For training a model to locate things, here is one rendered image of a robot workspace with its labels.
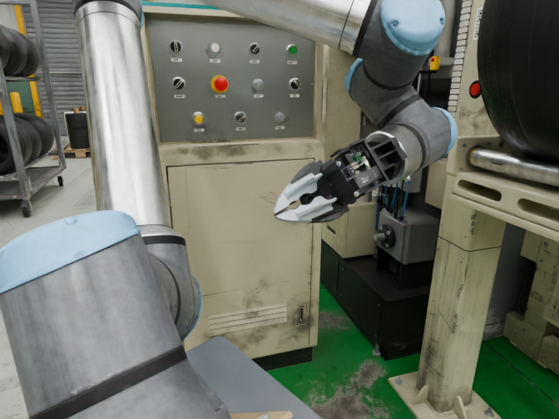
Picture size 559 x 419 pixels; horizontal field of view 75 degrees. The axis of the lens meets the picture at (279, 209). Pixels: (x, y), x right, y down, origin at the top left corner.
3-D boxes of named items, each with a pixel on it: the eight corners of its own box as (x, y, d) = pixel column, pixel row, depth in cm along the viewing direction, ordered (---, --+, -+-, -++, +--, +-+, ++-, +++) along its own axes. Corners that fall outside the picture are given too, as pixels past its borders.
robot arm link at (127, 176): (72, 379, 47) (37, -62, 66) (126, 360, 64) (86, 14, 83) (190, 351, 48) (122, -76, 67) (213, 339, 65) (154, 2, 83)
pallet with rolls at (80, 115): (65, 148, 681) (57, 106, 657) (112, 145, 708) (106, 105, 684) (52, 160, 573) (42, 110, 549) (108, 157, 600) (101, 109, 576)
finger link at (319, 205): (290, 204, 45) (341, 178, 50) (271, 218, 50) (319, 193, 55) (303, 225, 45) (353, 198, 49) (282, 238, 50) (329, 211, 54)
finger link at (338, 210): (302, 199, 51) (344, 178, 55) (296, 203, 52) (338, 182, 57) (319, 229, 50) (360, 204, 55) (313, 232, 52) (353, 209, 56)
